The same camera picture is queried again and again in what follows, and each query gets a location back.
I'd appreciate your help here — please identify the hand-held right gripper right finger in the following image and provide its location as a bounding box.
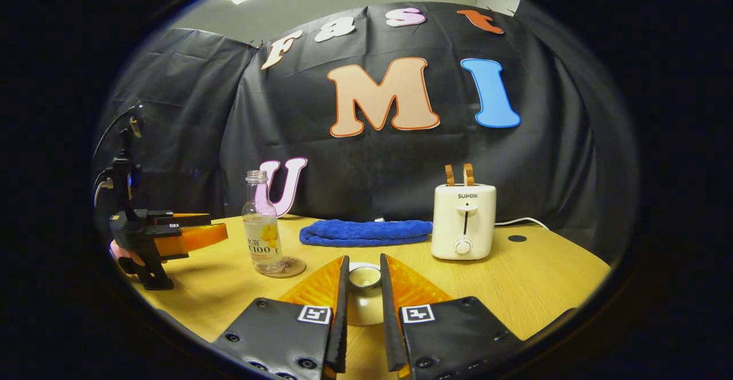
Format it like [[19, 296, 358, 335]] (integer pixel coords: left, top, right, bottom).
[[380, 253, 525, 380]]

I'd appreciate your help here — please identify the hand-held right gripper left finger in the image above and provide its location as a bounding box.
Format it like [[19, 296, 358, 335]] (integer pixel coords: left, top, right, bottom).
[[213, 255, 350, 380]]

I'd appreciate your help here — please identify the cream teacup lid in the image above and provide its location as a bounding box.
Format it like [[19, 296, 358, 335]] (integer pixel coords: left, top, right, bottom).
[[345, 266, 384, 326]]

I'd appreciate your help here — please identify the clear water bottle orange label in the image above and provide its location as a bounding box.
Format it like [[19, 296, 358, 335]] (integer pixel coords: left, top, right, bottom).
[[242, 170, 284, 275]]

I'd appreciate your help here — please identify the round cork coaster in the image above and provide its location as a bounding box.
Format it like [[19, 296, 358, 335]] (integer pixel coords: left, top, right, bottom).
[[258, 256, 307, 279]]

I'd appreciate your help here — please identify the blue towel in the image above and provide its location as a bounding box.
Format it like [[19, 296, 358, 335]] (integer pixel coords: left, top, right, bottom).
[[299, 219, 434, 248]]

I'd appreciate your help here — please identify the cream toaster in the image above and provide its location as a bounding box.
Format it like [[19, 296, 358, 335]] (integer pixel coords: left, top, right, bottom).
[[431, 183, 497, 261]]

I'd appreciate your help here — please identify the white toaster cable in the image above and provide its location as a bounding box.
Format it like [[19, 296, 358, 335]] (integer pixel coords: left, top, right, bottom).
[[495, 217, 550, 231]]

